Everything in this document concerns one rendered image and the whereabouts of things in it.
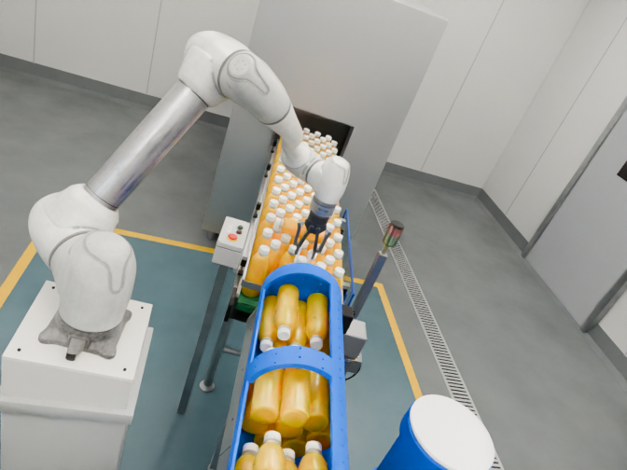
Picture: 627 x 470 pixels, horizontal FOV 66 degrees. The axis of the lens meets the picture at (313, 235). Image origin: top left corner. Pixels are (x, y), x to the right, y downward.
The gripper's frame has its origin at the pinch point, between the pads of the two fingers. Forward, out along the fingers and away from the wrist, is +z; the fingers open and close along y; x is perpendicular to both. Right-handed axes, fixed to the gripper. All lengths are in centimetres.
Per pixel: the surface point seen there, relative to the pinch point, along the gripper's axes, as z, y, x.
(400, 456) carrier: 21, 42, -61
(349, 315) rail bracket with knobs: 13.3, 23.4, -10.0
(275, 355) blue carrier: -7, -6, -62
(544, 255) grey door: 89, 279, 289
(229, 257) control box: 8.9, -26.8, -2.2
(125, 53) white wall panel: 56, -204, 378
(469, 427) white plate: 10, 62, -52
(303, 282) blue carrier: -2.2, 0.5, -19.7
